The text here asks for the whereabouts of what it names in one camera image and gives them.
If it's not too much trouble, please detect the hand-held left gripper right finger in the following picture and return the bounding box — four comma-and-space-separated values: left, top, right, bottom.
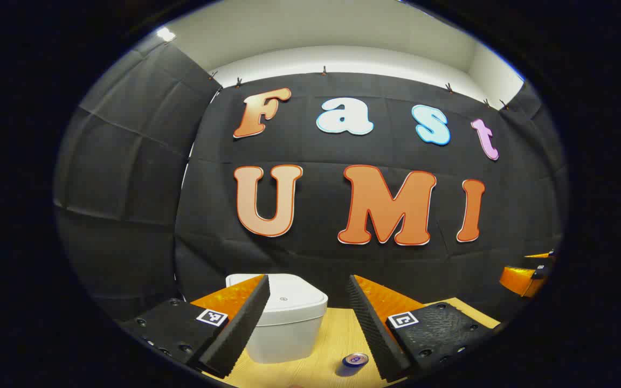
346, 274, 502, 383

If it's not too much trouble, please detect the white desktop garbage bin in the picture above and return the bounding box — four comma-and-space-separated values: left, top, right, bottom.
225, 273, 329, 364

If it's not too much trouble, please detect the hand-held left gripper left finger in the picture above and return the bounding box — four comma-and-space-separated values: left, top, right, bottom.
119, 274, 271, 379

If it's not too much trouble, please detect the wooden desktop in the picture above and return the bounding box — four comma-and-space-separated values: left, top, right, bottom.
211, 297, 501, 388

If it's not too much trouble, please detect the blue pop can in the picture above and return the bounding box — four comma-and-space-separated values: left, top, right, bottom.
335, 352, 370, 377

